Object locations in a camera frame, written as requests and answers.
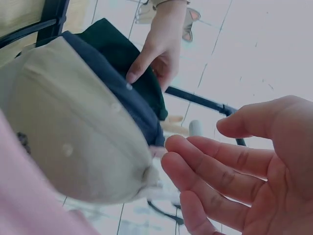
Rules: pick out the person's right hand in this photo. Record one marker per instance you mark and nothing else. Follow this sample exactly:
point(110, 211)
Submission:
point(281, 183)

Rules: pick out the person's left hand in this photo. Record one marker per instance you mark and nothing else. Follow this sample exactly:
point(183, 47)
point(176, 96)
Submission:
point(166, 36)

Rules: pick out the person's left fingers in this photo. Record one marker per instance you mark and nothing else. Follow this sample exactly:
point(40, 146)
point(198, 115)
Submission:
point(168, 76)

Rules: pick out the person's left thumb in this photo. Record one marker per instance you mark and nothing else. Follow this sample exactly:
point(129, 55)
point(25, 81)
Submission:
point(136, 69)

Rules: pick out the person's right thumb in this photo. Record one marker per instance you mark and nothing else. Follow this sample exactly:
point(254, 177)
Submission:
point(252, 120)

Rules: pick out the dark green cap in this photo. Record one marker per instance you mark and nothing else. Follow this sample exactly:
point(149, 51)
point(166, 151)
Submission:
point(115, 41)

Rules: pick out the navy blue cap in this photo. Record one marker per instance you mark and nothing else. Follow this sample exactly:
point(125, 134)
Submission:
point(137, 105)

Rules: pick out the person's left forearm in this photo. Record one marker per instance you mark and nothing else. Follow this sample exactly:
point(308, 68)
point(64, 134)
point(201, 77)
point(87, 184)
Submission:
point(168, 1)

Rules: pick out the beige cap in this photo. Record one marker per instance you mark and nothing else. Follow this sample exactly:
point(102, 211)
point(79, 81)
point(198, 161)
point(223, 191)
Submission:
point(73, 122)

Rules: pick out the black metal frame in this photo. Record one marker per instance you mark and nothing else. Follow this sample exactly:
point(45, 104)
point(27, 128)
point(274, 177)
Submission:
point(52, 14)

